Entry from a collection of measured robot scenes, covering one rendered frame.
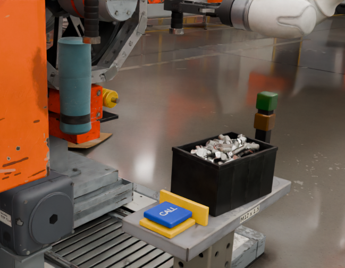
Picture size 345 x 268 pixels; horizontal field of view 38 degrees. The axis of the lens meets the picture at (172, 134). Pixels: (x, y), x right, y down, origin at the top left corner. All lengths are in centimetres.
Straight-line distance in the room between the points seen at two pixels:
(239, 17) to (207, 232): 60
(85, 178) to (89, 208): 10
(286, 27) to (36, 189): 73
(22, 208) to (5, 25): 50
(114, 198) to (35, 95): 91
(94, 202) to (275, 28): 87
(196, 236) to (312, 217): 121
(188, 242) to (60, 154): 90
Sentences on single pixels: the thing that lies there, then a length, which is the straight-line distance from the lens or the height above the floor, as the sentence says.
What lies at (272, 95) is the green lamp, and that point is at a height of 66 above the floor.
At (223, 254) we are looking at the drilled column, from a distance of 115.
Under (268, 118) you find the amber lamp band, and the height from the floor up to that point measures 60.
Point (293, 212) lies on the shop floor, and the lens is 216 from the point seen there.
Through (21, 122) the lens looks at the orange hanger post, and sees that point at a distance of 97.
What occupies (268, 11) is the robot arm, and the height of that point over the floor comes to 84.
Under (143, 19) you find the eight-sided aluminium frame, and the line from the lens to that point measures 171.
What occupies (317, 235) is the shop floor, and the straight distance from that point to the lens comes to 201.
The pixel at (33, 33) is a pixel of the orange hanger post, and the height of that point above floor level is 81.
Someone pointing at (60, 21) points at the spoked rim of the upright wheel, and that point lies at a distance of 161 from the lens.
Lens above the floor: 94
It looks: 18 degrees down
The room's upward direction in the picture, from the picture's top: 3 degrees clockwise
